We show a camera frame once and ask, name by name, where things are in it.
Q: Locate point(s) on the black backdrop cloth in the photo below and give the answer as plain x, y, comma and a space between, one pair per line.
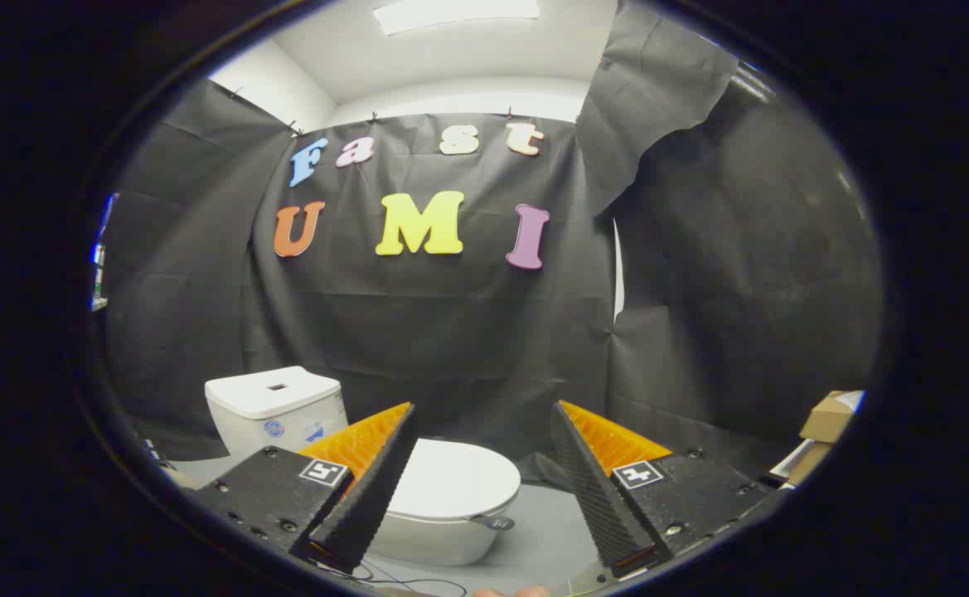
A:
451, 332

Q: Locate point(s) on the grey toilet lid pull tab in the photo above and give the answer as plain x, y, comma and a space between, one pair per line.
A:
496, 523

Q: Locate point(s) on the white toilet lid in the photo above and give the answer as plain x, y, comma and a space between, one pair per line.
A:
459, 481

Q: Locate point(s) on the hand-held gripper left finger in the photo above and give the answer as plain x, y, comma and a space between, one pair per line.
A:
368, 497

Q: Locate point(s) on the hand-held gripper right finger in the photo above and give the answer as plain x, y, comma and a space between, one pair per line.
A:
596, 497

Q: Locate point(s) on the brown cardboard box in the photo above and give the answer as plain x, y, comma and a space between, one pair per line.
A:
828, 419

